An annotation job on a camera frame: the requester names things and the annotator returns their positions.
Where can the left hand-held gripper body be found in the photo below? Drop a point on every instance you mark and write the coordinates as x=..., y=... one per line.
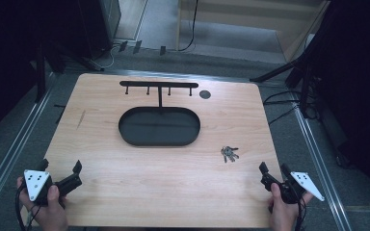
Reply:
x=36, y=185

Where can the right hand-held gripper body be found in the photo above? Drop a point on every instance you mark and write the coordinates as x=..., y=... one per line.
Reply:
x=305, y=185

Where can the bunch of metal keys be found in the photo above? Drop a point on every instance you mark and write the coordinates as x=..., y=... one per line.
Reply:
x=229, y=154

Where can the black key rack with tray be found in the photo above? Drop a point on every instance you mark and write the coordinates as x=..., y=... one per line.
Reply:
x=159, y=128

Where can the person's left hand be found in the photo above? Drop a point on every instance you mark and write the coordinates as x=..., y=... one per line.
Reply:
x=50, y=210

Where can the person's right hand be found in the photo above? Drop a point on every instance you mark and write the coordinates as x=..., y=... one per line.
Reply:
x=282, y=212

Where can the black upright stand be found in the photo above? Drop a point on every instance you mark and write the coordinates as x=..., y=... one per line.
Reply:
x=40, y=77

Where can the black round table grommet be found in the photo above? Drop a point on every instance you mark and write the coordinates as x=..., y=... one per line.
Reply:
x=205, y=94

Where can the black stand leg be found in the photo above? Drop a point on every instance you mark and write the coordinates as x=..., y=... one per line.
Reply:
x=276, y=71

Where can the dark cabinet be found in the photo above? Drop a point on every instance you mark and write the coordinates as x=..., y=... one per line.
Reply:
x=99, y=25

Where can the light wooden furniture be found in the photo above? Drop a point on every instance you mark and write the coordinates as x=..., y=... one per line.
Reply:
x=237, y=19

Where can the metal floor rail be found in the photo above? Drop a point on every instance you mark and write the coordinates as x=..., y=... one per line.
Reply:
x=11, y=150
x=321, y=166

